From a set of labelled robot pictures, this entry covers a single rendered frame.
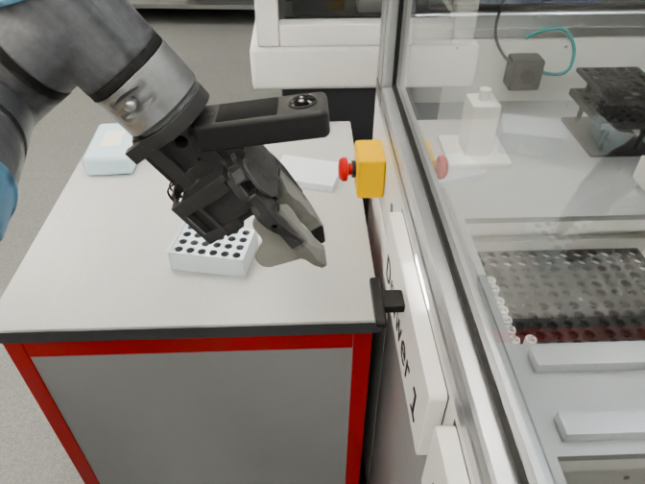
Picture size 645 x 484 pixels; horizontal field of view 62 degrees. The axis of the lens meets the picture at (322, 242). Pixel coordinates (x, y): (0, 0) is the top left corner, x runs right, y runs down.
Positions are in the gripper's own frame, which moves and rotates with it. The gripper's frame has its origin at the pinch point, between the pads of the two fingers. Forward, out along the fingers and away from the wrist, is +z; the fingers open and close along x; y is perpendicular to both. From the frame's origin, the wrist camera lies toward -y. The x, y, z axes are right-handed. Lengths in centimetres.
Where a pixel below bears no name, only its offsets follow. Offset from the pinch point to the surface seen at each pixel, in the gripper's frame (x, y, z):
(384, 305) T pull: 1.2, -0.7, 11.1
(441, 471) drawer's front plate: 20.8, -2.8, 12.3
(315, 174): -47, 12, 18
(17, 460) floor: -32, 122, 36
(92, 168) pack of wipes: -50, 48, -7
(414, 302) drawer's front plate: 2.4, -4.2, 11.3
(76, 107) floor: -240, 162, 8
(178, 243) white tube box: -24.4, 30.0, 3.6
